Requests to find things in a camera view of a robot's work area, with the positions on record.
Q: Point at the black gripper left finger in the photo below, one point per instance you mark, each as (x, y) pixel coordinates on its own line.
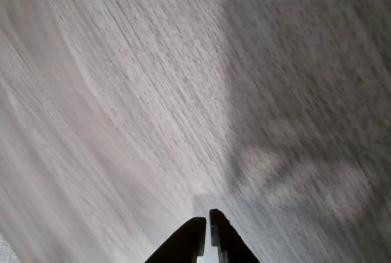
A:
(183, 241)

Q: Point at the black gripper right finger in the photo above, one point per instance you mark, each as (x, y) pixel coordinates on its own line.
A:
(229, 241)

